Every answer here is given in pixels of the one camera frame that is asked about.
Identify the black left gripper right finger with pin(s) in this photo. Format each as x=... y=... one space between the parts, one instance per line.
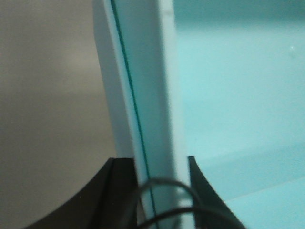
x=210 y=199

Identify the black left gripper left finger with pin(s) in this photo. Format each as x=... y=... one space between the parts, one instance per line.
x=99 y=204

